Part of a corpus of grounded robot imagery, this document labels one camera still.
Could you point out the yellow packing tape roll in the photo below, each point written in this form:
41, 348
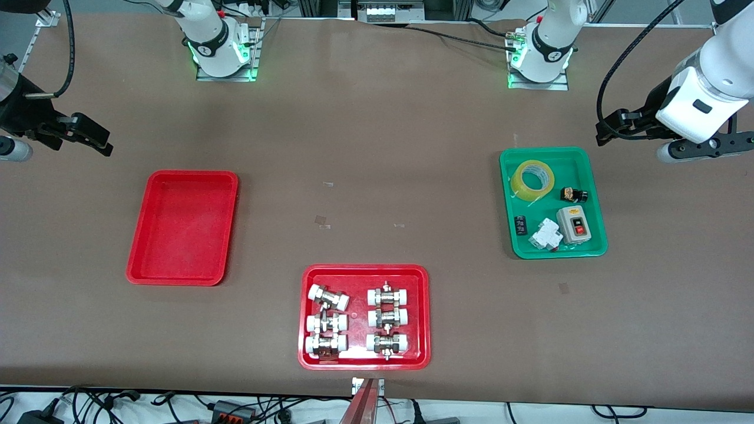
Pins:
521, 187

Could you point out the white circuit breaker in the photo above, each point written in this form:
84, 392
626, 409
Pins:
545, 234

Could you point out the red tray with fittings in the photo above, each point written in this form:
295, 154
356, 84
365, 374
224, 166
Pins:
359, 353

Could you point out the green plastic tray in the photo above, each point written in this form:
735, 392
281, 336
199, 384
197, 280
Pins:
545, 209

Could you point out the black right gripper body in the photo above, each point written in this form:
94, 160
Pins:
25, 113

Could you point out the small black terminal block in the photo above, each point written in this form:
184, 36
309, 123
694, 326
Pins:
521, 225

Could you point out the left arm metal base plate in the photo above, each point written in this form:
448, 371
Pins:
559, 84

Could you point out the silver metal bracket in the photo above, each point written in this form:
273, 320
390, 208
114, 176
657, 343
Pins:
356, 386

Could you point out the aluminium corner bracket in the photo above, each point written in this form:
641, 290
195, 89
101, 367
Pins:
47, 19

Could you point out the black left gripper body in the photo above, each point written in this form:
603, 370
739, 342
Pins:
643, 120

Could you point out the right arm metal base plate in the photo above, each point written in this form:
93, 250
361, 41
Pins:
254, 53

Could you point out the black power plug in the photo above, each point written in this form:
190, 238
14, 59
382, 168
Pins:
38, 417

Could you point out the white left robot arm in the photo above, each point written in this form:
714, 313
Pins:
724, 65

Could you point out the white power strip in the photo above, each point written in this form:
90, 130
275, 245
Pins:
389, 12

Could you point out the red aluminium bar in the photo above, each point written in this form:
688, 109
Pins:
362, 406

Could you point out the grey push-button switch box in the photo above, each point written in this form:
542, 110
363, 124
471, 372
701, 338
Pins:
572, 224

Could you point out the empty red plastic tray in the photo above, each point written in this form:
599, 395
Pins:
182, 227

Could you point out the metal fitting with white caps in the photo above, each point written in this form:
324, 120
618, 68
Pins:
325, 345
326, 323
387, 343
387, 295
328, 297
387, 317

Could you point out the small black brass connector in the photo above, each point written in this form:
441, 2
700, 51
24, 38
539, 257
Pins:
572, 195

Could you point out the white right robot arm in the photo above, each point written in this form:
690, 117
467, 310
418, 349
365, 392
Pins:
212, 35

